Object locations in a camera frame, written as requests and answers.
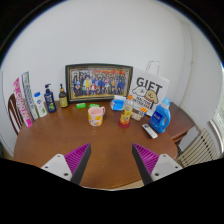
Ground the framed group picture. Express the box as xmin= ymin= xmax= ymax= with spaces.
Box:
xmin=65 ymin=63 xmax=134 ymax=103

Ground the orange-capped clear drink bottle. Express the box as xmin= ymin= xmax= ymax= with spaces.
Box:
xmin=119 ymin=94 xmax=134 ymax=127

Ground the blue detergent bottle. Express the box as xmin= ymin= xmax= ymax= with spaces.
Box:
xmin=148 ymin=97 xmax=172 ymax=134

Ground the white radiator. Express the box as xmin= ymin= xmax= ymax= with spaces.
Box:
xmin=178 ymin=128 xmax=223 ymax=168

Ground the blue tissue pack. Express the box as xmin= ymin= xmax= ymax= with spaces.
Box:
xmin=109 ymin=94 xmax=127 ymax=112

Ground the yellow-labelled dark pump bottle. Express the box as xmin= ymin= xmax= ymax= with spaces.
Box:
xmin=58 ymin=83 xmax=70 ymax=109

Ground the tall pink printed box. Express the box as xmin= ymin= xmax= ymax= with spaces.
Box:
xmin=12 ymin=77 xmax=34 ymax=129

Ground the dark wooden chair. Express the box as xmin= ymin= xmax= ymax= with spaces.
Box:
xmin=7 ymin=93 xmax=25 ymax=136

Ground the pink mug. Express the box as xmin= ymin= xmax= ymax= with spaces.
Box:
xmin=87 ymin=105 xmax=106 ymax=127

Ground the white shampoo bottle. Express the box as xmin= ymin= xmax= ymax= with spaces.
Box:
xmin=33 ymin=91 xmax=49 ymax=118

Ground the white remote control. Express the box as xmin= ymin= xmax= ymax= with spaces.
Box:
xmin=141 ymin=123 xmax=159 ymax=140

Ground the dark blue pump bottle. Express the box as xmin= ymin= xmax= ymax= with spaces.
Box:
xmin=43 ymin=83 xmax=57 ymax=114

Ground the flat round red coaster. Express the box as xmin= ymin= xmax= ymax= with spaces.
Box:
xmin=118 ymin=120 xmax=132 ymax=129

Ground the white printed gift bag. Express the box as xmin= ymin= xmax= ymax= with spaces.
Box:
xmin=128 ymin=60 xmax=171 ymax=117

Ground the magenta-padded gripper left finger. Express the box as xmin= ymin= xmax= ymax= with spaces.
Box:
xmin=40 ymin=142 xmax=92 ymax=185

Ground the orange black puzzle cube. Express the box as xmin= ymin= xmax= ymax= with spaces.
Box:
xmin=139 ymin=107 xmax=149 ymax=118

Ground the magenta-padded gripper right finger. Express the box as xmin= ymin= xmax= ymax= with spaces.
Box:
xmin=131 ymin=143 xmax=184 ymax=185

